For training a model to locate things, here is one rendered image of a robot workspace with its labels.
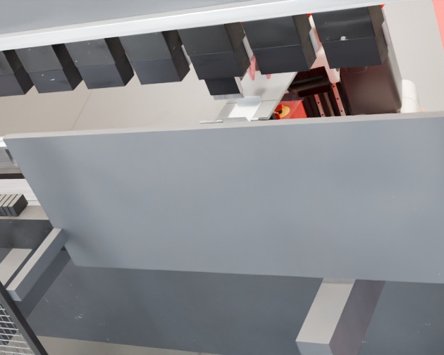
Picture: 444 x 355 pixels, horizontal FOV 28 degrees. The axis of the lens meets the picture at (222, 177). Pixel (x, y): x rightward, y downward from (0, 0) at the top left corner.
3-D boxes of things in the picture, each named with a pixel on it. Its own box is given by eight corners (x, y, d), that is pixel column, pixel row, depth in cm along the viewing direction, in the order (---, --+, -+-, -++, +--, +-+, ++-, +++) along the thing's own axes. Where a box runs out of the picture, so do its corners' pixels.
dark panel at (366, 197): (489, 279, 188) (448, 110, 165) (487, 285, 187) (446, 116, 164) (79, 260, 247) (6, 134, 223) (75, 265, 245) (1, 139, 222)
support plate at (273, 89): (299, 70, 273) (298, 67, 272) (268, 119, 255) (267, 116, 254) (248, 74, 282) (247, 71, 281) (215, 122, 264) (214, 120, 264)
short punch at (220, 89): (245, 96, 252) (235, 67, 247) (243, 100, 251) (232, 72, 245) (216, 98, 257) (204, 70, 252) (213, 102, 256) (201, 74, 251)
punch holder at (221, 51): (255, 59, 247) (236, 7, 238) (244, 76, 241) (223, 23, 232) (209, 63, 254) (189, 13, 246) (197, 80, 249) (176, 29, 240)
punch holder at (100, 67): (139, 70, 267) (118, 22, 258) (126, 86, 261) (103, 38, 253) (100, 74, 275) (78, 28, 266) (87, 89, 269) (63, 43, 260)
